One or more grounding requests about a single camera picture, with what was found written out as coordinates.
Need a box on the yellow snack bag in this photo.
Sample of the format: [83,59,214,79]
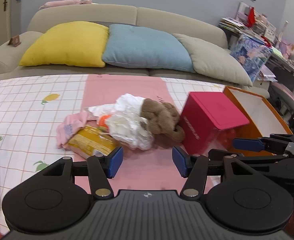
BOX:
[64,125,119,159]

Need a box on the orange crochet ball toy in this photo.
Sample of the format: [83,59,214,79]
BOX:
[97,114,112,127]

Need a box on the white ruffled cloth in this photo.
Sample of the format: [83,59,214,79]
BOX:
[84,93,154,151]

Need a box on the pink cloth with purple print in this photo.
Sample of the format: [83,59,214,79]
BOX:
[56,111,97,148]

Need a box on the brown fluffy plush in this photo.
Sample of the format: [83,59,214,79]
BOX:
[140,99,185,148]

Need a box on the orange cardboard box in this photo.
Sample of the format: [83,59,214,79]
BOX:
[221,86,292,157]

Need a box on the pink mat with bottle print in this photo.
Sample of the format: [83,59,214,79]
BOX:
[72,74,215,197]

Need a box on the red lidded storage box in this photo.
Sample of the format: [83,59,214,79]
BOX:
[179,92,249,155]

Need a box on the pink grey desk chair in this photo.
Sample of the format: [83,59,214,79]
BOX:
[268,82,294,122]

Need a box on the grey beige cushion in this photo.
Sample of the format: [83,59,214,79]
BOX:
[174,34,253,87]

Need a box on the cluttered desk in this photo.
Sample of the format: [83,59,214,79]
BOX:
[220,2,294,97]

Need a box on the checked fruit print tablecloth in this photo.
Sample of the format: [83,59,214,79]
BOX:
[0,74,228,235]

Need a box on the stack of books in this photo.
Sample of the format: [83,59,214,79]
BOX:
[218,17,246,33]

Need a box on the light blue cushion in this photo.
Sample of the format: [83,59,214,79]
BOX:
[103,24,194,73]

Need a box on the yellow cushion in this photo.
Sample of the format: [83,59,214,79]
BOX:
[20,21,109,68]

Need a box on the beige sofa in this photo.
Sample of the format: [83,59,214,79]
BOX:
[0,4,269,96]

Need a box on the small wooden stand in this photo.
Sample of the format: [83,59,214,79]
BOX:
[8,35,21,47]

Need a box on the pink plush on sofa back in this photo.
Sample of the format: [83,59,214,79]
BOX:
[39,0,93,10]

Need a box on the door handle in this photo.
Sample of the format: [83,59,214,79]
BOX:
[3,0,8,11]

